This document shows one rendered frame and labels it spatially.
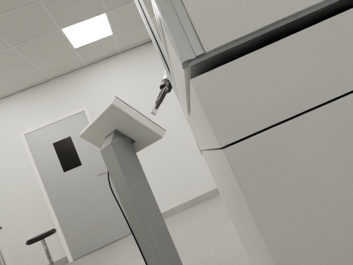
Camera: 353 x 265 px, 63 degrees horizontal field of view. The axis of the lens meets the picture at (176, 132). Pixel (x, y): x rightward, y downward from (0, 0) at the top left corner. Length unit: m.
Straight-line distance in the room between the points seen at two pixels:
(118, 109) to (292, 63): 1.04
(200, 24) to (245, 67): 0.10
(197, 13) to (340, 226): 0.39
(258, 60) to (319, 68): 0.09
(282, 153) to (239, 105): 0.10
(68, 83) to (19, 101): 0.82
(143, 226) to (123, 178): 0.26
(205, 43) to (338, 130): 0.24
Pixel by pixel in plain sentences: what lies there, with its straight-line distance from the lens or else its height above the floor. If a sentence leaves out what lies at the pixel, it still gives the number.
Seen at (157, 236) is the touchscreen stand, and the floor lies 0.48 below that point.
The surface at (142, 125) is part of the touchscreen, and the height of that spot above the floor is 1.02.
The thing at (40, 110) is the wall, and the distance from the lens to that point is 5.17.
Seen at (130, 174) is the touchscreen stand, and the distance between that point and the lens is 1.52.
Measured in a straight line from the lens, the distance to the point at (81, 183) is 4.83.
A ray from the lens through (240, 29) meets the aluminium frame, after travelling 0.49.
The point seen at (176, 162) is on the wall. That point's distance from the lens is 4.73.
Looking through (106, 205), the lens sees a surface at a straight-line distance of 4.78.
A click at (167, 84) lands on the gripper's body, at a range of 1.74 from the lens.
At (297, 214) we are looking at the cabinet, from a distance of 0.48.
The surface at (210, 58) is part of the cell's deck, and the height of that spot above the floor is 0.94.
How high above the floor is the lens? 0.81
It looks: 5 degrees up
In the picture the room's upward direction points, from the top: 23 degrees counter-clockwise
